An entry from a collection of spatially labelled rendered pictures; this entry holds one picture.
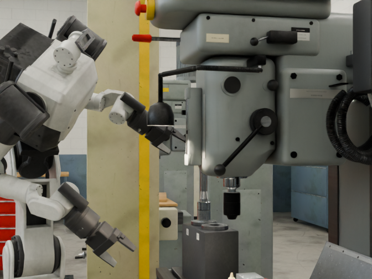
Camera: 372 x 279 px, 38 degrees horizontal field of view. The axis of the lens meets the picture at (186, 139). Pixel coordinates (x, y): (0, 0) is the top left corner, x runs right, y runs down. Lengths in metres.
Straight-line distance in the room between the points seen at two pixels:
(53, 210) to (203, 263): 0.51
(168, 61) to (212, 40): 9.36
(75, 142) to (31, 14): 2.51
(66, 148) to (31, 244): 8.55
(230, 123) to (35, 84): 0.59
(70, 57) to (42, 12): 9.14
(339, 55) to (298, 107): 0.19
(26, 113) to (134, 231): 1.80
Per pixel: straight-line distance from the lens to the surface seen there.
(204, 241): 1.76
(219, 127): 1.40
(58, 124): 1.67
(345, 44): 1.54
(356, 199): 1.65
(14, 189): 1.71
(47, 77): 1.65
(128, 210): 3.20
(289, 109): 1.43
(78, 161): 10.43
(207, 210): 1.89
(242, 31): 1.41
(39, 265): 1.94
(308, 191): 9.31
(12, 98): 1.54
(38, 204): 1.64
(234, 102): 1.40
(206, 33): 1.38
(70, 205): 1.65
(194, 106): 1.45
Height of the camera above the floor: 1.40
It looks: level
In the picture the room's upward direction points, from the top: straight up
